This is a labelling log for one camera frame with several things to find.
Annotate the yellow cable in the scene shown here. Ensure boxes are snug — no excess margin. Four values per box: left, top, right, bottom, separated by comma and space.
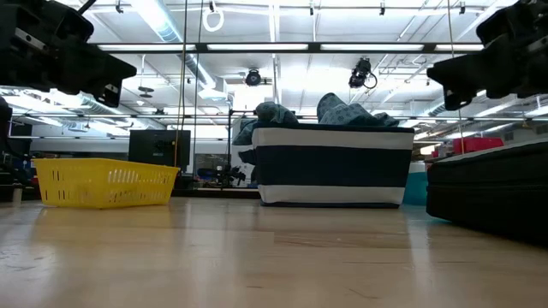
446, 0, 464, 143

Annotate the black dome ceiling camera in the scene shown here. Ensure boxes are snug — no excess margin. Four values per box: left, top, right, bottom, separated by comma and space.
244, 68, 263, 88

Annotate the white cable ring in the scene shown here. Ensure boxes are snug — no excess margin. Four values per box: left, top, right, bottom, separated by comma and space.
201, 7, 226, 34

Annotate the navy white-striped fabric basket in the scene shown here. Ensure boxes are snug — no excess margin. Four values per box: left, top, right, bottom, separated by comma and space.
251, 122, 416, 210

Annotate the blue patterned gown cloth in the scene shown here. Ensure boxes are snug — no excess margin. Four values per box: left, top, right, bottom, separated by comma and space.
232, 92, 402, 167

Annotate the black camera with cable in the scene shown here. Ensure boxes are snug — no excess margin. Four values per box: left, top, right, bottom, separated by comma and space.
347, 56, 379, 91

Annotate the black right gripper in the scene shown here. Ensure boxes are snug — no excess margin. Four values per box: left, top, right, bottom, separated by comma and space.
426, 0, 548, 111

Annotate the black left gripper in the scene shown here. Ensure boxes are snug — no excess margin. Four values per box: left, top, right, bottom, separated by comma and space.
0, 0, 139, 109

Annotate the yellow plastic basket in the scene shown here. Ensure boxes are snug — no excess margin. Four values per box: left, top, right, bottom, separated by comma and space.
33, 157, 182, 210

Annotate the black first aid kit pouch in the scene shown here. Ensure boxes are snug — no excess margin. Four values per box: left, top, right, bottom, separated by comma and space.
425, 138, 548, 247

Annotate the black square monitor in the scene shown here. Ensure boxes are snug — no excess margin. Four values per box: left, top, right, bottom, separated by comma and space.
128, 128, 193, 173

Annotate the teal plastic bin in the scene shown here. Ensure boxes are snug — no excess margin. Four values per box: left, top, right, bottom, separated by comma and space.
402, 170, 430, 207

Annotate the red plastic storage bin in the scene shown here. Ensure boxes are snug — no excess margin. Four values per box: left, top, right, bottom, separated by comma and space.
451, 136, 506, 156

